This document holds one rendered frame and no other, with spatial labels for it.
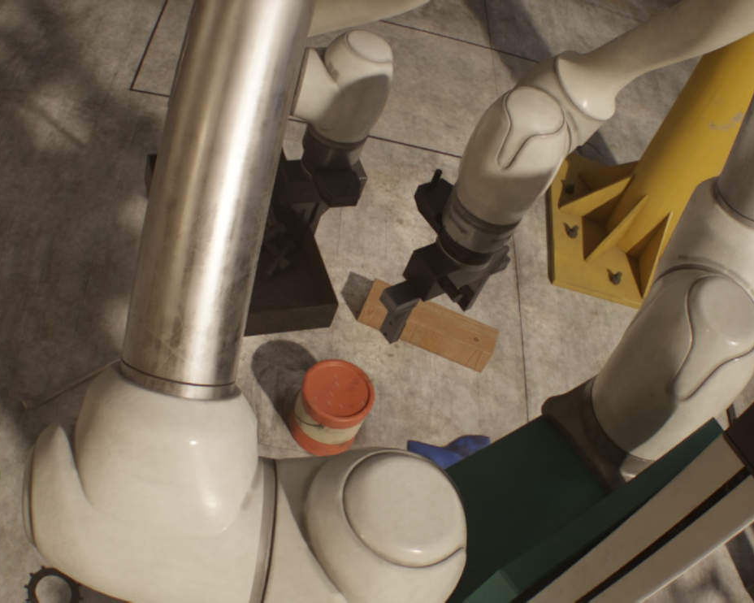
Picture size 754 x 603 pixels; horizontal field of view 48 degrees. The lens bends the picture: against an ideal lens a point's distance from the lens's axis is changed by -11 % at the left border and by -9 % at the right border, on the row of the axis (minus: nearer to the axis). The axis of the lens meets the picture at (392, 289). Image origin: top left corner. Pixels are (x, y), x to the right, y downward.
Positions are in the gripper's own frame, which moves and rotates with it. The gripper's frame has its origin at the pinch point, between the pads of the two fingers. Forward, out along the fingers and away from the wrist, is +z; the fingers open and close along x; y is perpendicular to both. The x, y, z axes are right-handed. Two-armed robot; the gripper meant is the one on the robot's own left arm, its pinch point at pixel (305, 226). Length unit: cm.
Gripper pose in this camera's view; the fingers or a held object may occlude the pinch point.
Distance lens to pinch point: 148.9
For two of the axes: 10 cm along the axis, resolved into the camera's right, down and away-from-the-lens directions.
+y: -3.2, -7.9, 5.2
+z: -2.8, 6.1, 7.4
